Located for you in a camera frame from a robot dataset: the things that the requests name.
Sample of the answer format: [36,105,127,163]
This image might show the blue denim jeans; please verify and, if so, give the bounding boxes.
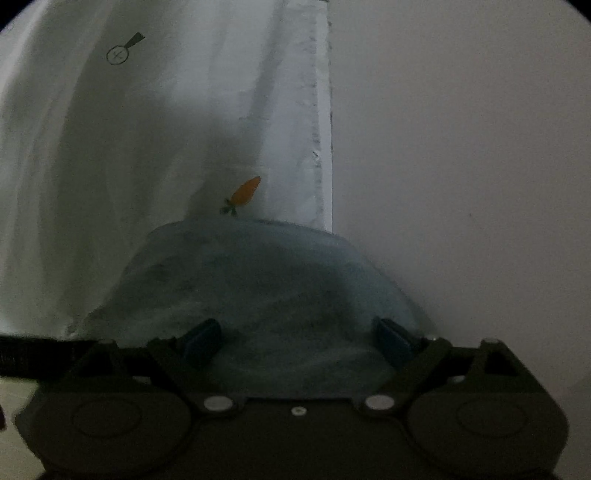
[69,217,424,398]

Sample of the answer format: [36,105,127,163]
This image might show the open storage bag with red trim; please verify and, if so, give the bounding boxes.
[1,335,119,381]

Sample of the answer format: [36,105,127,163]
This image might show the light blue carrot print sheet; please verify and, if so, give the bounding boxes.
[1,1,332,336]

